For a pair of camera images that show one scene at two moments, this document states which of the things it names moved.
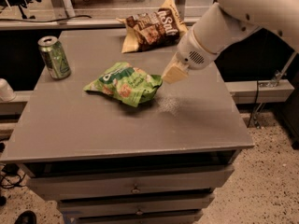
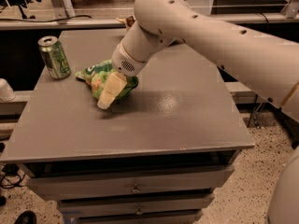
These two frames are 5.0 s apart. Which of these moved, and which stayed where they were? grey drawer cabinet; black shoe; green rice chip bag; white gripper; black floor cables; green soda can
Moved: white gripper; green rice chip bag
Stayed: black shoe; green soda can; black floor cables; grey drawer cabinet
